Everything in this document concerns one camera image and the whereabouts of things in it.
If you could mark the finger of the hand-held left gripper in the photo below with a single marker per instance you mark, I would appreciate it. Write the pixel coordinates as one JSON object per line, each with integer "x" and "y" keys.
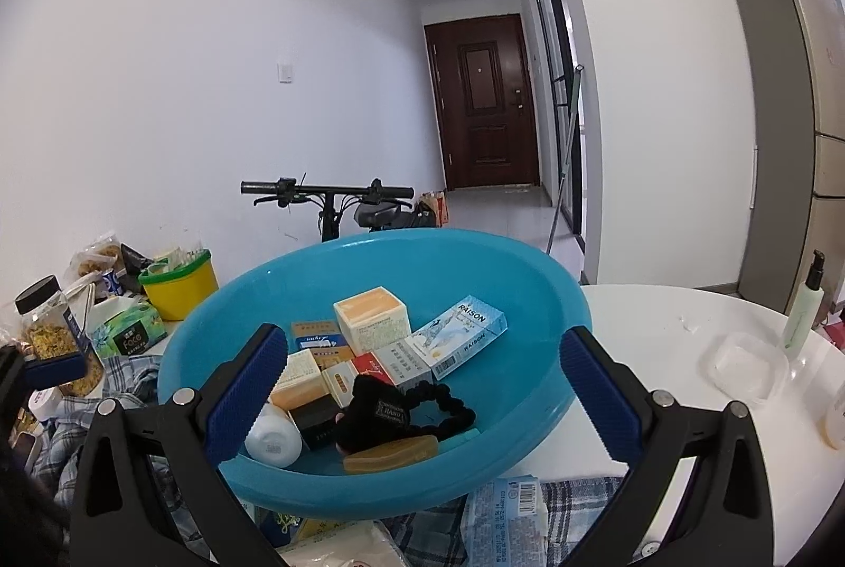
{"x": 56, "y": 369}

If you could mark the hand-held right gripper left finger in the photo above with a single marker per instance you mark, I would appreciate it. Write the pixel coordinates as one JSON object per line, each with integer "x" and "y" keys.
{"x": 247, "y": 395}

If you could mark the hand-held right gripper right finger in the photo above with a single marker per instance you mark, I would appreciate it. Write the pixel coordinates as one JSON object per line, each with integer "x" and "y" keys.
{"x": 601, "y": 402}

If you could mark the white lotion bottle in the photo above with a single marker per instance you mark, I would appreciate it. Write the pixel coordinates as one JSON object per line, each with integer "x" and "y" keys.
{"x": 274, "y": 438}

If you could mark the cream soap box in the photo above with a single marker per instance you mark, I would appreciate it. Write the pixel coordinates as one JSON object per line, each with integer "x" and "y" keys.
{"x": 300, "y": 379}

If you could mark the black square box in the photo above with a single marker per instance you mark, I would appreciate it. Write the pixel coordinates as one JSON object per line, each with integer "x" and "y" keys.
{"x": 317, "y": 418}

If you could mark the orange striped small box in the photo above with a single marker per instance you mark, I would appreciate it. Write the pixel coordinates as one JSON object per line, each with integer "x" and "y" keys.
{"x": 340, "y": 382}

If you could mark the blue plastic basin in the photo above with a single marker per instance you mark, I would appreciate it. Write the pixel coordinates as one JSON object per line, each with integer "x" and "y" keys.
{"x": 515, "y": 303}

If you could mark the black hair scrunchie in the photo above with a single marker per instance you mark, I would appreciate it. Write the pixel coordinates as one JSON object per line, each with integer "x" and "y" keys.
{"x": 455, "y": 398}

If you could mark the brown tube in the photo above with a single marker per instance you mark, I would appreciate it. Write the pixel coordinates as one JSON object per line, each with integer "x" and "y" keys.
{"x": 389, "y": 455}

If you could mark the light blue printed box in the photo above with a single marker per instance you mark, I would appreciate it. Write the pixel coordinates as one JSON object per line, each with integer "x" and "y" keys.
{"x": 455, "y": 339}

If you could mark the yellow container with green lid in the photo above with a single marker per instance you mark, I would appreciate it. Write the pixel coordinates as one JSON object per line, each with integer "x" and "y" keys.
{"x": 178, "y": 283}

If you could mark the clear plastic food container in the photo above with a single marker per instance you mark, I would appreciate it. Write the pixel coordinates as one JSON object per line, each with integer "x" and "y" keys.
{"x": 743, "y": 369}

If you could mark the cereal jar with black lid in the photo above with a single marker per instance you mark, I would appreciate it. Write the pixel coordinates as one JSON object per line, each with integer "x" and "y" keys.
{"x": 56, "y": 336}

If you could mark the white jar with blue label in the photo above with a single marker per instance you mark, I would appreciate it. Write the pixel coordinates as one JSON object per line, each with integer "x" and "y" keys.
{"x": 45, "y": 402}

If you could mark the white smartphone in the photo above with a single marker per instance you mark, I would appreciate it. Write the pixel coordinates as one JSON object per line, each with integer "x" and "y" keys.
{"x": 25, "y": 448}

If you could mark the green tissue pack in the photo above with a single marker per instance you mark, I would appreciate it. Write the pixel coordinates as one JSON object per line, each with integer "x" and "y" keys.
{"x": 129, "y": 332}

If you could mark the dark cloth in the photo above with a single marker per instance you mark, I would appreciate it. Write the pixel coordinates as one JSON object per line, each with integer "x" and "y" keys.
{"x": 26, "y": 514}

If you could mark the blue plaid shirt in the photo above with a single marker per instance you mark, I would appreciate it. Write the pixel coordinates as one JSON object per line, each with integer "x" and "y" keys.
{"x": 574, "y": 514}

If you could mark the clear snack bag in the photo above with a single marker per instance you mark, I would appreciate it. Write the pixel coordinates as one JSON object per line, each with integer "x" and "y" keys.
{"x": 96, "y": 260}

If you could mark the black plastic bag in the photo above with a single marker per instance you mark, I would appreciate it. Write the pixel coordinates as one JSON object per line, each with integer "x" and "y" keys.
{"x": 135, "y": 260}

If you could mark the cream box with orange top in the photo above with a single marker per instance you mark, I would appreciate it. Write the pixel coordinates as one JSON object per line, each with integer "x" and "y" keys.
{"x": 370, "y": 319}

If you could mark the light blue barcode packet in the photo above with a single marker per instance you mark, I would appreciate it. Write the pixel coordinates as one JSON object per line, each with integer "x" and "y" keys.
{"x": 502, "y": 521}

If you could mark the cream soft packet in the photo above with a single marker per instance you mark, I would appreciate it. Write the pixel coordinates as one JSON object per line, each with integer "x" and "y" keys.
{"x": 343, "y": 547}

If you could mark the white pump bottle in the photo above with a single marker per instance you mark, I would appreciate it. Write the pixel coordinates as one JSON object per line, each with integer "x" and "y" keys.
{"x": 802, "y": 316}

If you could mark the black bicycle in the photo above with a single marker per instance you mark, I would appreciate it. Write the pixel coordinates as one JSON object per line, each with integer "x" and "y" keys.
{"x": 330, "y": 190}

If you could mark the orange paper bag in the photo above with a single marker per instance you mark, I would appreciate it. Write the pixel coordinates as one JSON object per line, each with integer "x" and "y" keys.
{"x": 432, "y": 207}

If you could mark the brown entrance door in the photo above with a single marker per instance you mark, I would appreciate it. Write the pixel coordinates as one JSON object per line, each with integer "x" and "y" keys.
{"x": 488, "y": 104}

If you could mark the beige refrigerator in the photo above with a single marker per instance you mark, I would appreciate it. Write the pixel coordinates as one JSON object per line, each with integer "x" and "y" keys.
{"x": 792, "y": 144}

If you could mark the black framed glass door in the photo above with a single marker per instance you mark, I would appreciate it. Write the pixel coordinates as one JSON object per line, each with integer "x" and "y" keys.
{"x": 554, "y": 78}

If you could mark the white light switch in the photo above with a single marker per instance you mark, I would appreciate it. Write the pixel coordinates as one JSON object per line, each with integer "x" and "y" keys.
{"x": 284, "y": 73}

